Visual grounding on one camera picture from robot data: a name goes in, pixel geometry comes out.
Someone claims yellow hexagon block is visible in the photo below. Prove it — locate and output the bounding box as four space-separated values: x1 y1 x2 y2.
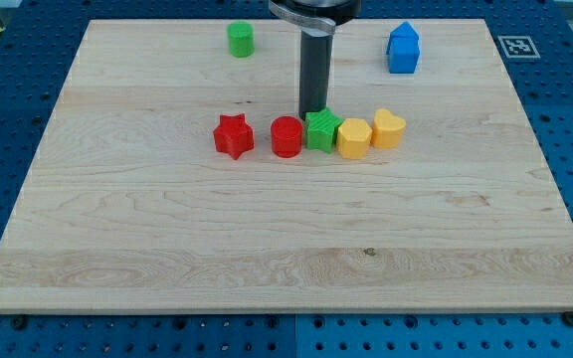
336 118 372 159

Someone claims red star block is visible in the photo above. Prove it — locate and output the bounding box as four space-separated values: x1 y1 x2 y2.
213 113 255 160

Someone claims light wooden board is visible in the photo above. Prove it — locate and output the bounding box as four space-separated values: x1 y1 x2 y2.
0 19 573 315

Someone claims yellow heart block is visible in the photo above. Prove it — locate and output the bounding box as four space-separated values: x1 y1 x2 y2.
371 108 407 149

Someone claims green cylinder block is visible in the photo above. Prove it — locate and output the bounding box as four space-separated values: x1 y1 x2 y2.
227 21 255 58

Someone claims red cylinder block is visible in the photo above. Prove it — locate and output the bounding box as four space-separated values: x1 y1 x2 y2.
271 116 303 158

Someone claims green star block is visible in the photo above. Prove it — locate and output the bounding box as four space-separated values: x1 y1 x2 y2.
305 107 343 153

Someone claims white fiducial marker tag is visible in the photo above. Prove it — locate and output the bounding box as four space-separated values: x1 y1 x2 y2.
497 35 540 60

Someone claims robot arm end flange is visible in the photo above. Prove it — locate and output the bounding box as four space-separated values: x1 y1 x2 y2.
268 0 362 37

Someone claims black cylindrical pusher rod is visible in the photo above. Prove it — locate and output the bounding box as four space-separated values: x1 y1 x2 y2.
298 31 333 120

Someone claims blue house-shaped block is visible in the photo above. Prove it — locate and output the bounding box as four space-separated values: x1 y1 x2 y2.
386 21 420 74

